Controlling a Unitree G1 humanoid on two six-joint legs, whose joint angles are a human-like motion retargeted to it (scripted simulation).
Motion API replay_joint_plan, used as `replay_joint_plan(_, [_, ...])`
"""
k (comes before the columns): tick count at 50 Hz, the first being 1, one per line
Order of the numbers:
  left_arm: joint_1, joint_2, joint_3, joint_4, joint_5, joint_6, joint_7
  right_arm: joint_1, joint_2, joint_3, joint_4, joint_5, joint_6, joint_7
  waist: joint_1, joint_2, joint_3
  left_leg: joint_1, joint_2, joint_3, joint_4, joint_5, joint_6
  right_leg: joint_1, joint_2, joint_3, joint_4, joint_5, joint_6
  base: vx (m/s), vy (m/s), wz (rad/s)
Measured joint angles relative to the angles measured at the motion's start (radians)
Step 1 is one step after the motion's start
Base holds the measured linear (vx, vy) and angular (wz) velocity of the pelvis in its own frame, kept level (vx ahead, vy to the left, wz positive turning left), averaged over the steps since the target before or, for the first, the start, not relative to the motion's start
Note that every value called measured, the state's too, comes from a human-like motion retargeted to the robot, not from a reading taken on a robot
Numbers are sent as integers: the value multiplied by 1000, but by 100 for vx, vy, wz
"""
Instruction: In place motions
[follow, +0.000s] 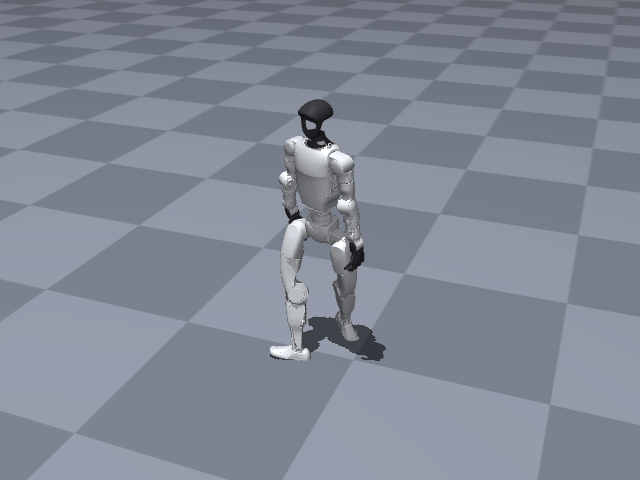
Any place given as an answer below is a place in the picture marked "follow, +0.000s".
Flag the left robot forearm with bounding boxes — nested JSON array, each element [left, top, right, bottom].
[[343, 200, 364, 251]]

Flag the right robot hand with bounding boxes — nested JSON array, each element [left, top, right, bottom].
[[285, 207, 306, 241]]

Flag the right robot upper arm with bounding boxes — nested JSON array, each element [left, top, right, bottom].
[[279, 136, 303, 190]]

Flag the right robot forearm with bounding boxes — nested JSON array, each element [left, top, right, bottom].
[[280, 183, 298, 216]]

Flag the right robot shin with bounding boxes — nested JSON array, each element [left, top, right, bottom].
[[285, 291, 307, 352]]

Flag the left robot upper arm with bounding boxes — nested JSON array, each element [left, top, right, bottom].
[[329, 151, 356, 215]]

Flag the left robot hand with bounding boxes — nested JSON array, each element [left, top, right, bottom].
[[344, 243, 364, 271]]

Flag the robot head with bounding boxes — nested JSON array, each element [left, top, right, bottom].
[[298, 99, 333, 148]]

